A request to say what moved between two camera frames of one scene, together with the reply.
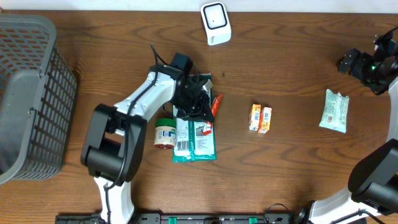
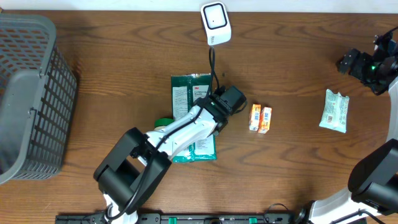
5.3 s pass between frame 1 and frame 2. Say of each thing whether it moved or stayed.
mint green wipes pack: stayed
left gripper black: moved
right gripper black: stayed
